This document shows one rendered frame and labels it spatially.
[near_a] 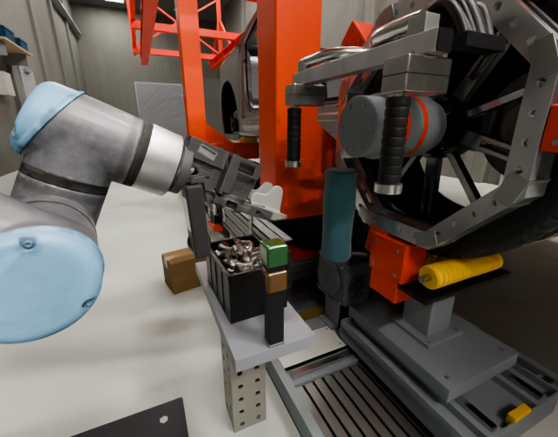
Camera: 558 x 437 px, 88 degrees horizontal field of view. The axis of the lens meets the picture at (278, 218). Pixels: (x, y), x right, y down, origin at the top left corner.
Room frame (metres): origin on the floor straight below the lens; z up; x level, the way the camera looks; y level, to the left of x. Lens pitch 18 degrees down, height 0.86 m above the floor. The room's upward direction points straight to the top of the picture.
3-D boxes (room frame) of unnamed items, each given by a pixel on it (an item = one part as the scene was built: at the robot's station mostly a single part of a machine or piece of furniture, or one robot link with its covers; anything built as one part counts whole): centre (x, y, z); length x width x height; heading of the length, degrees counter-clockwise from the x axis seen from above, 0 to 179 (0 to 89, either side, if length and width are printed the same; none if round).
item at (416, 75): (0.49, -0.21, 0.93); 0.09 x 0.05 x 0.05; 115
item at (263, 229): (2.26, 0.46, 0.28); 2.47 x 0.09 x 0.22; 25
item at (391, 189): (0.47, -0.18, 0.83); 0.04 x 0.04 x 0.16
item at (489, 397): (0.75, -0.50, 0.13); 0.50 x 0.36 x 0.10; 25
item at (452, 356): (0.80, -0.48, 0.32); 0.40 x 0.30 x 0.28; 25
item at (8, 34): (5.69, 4.81, 2.33); 0.47 x 0.35 x 0.19; 25
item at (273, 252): (0.47, 0.01, 0.64); 0.04 x 0.04 x 0.04; 25
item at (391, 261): (0.74, -0.36, 0.48); 0.16 x 0.12 x 0.17; 115
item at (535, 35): (0.73, -0.32, 0.85); 0.54 x 0.07 x 0.54; 25
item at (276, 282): (0.47, 0.01, 0.59); 0.04 x 0.04 x 0.04; 25
